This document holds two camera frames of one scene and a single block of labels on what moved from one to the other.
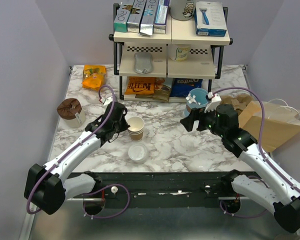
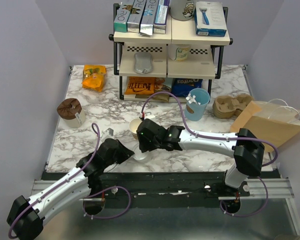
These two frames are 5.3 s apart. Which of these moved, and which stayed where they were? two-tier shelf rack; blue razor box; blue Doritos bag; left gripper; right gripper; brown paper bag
Moved: left gripper; right gripper
Stayed: two-tier shelf rack; brown paper bag; blue Doritos bag; blue razor box
